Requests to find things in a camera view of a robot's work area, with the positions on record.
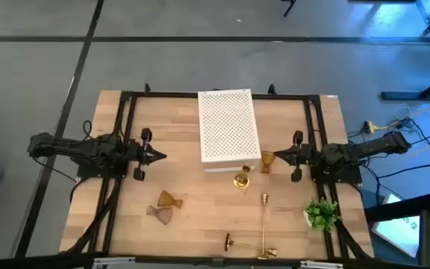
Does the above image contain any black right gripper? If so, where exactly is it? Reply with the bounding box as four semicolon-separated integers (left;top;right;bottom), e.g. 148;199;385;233
273;130;313;184

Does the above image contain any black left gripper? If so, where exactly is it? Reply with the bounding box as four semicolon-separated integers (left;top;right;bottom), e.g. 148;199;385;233
125;128;168;182

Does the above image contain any amber ribbed glass candle holder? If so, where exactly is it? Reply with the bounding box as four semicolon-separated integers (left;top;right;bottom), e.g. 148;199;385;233
261;150;276;175
157;189;184;210

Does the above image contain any short brass candle holder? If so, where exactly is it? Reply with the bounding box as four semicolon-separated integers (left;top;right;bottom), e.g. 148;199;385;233
232;163;252;191

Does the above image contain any pink ribbed glass candle holder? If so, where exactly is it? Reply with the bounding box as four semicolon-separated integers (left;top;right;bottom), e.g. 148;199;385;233
146;204;174;226

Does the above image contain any white perforated metal shelf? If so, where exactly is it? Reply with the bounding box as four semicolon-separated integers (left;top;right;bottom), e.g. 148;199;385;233
197;88;263;173

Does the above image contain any green plant in white pot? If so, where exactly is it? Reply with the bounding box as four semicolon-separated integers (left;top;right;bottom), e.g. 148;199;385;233
303;197;341;232

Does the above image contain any black bar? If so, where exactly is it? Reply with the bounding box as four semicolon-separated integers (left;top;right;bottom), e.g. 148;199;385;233
364;192;430;222

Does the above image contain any black desk leg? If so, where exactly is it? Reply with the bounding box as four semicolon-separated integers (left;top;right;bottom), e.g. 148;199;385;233
381;70;430;102

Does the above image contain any white flat panel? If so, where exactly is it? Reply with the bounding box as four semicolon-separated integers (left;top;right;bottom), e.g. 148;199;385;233
371;193;421;259

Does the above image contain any black front crossbeam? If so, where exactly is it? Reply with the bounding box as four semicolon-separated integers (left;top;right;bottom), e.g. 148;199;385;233
0;252;430;269

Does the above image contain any black cable bundle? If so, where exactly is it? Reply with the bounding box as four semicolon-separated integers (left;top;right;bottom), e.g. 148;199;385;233
63;178;121;255
325;220;373;261

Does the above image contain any silver bracket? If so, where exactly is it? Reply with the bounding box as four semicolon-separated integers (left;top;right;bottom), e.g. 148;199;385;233
92;256;137;269
299;260;343;269

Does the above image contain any black floor cable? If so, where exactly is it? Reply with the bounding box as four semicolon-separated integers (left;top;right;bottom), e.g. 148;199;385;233
371;161;430;180

